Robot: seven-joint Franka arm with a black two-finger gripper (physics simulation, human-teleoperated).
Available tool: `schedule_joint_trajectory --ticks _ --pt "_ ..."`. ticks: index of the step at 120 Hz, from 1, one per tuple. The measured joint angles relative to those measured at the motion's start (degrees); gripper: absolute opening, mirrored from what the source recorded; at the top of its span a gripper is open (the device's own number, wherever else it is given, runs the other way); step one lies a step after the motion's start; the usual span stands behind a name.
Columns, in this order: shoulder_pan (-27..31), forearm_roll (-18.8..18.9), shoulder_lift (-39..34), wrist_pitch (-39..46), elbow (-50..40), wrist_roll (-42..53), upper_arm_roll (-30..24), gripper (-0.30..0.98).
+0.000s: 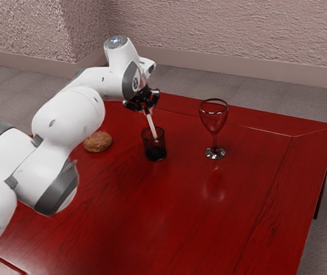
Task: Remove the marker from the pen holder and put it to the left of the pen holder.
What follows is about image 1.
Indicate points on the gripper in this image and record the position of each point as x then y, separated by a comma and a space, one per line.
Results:
140, 98

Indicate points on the white pen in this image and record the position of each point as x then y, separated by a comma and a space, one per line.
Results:
152, 125

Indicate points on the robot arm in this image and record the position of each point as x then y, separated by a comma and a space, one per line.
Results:
66, 114

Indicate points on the black mesh pen holder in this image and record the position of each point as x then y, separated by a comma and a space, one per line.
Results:
153, 148

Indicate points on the brown bread roll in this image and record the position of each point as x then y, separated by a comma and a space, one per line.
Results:
97, 141

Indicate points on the clear wine glass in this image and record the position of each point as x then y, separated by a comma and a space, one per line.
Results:
214, 123

